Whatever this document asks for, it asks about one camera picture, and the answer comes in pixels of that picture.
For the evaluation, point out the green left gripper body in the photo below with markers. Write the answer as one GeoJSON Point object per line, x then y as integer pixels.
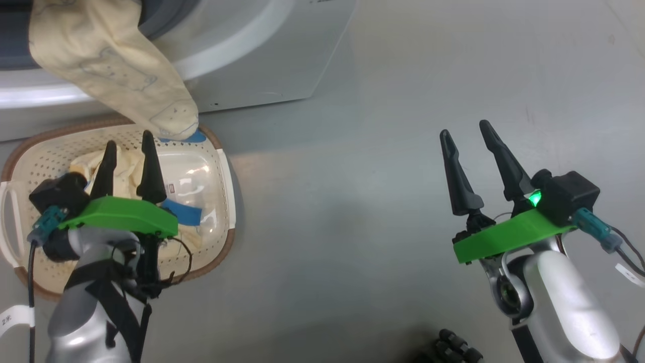
{"type": "Point", "coordinates": [126, 216]}

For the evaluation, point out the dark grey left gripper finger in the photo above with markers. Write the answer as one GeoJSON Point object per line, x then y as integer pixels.
{"type": "Point", "coordinates": [150, 176]}
{"type": "Point", "coordinates": [105, 176]}

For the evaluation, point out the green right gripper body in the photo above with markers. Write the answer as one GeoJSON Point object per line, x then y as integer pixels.
{"type": "Point", "coordinates": [509, 234]}

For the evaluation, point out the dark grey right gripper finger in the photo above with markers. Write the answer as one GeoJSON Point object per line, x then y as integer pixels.
{"type": "Point", "coordinates": [461, 186]}
{"type": "Point", "coordinates": [509, 171]}

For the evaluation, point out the black robot base with rollers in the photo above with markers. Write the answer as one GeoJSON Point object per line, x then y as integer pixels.
{"type": "Point", "coordinates": [448, 348]}

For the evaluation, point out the product label sticker in basket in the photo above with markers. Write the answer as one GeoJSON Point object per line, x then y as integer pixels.
{"type": "Point", "coordinates": [172, 189]}

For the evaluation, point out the cream perforated laundry basket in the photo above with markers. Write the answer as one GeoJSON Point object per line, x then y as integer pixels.
{"type": "Point", "coordinates": [30, 161]}

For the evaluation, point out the white front-load washing machine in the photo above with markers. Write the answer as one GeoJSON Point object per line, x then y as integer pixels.
{"type": "Point", "coordinates": [262, 50]}

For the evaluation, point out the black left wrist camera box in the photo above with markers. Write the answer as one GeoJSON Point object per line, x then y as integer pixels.
{"type": "Point", "coordinates": [58, 194]}

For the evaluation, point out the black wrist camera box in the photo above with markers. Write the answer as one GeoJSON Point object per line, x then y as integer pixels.
{"type": "Point", "coordinates": [569, 196]}
{"type": "Point", "coordinates": [58, 194]}

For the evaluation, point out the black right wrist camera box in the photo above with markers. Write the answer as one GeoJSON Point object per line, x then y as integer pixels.
{"type": "Point", "coordinates": [569, 196]}

